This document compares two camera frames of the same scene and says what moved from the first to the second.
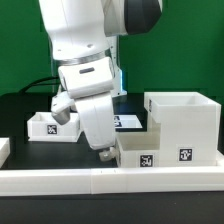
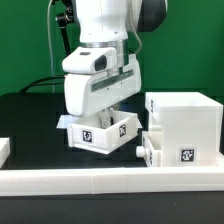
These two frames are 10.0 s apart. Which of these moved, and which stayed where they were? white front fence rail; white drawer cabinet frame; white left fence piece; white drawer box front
Moved: white drawer box front
Stayed: white drawer cabinet frame; white front fence rail; white left fence piece
